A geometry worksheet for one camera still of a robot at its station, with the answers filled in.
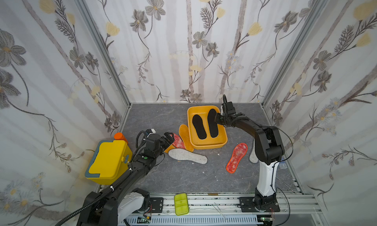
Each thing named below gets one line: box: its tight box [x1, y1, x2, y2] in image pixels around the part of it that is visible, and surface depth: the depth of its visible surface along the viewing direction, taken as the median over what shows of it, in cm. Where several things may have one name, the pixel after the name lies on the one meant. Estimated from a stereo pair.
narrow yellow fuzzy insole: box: [178, 123, 194, 153], surface depth 100 cm
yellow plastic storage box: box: [187, 105, 221, 150], surface depth 105 cm
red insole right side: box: [225, 142, 248, 174], surface depth 92 cm
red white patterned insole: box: [171, 133, 187, 149], surface depth 100 cm
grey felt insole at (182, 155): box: [168, 148, 209, 165], surface depth 92 cm
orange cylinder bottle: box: [113, 132, 129, 144], surface depth 92 cm
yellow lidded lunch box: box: [84, 139, 134, 186], surface depth 77 cm
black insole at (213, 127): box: [207, 108, 219, 139], surface depth 103 cm
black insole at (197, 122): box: [192, 114, 208, 140], surface depth 107 cm
